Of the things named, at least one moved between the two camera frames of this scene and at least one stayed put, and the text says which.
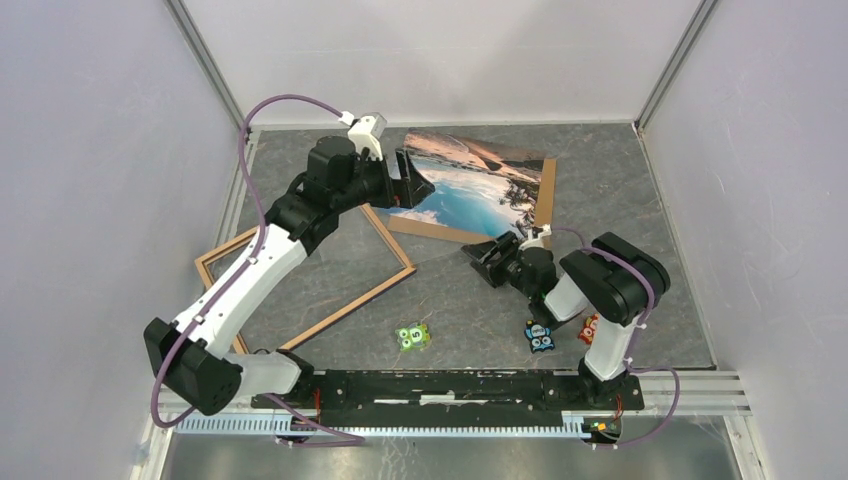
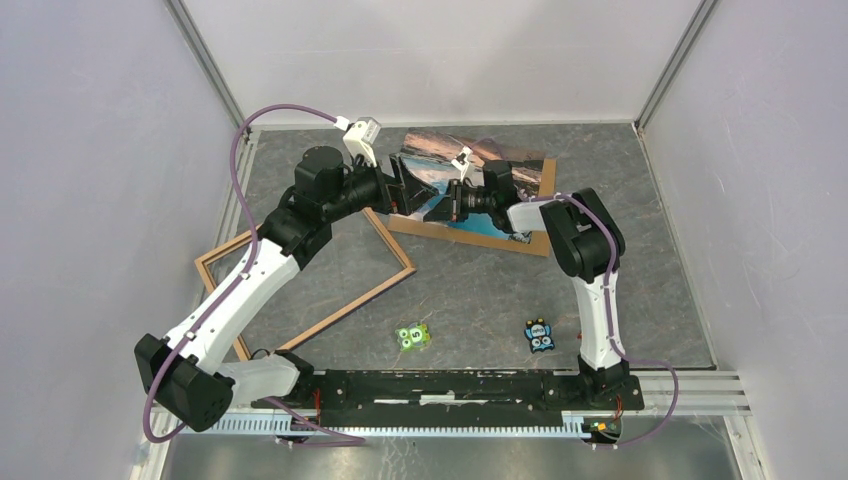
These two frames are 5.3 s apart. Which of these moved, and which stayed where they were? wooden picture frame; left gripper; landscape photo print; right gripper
Moved: right gripper
Stayed: wooden picture frame; left gripper; landscape photo print
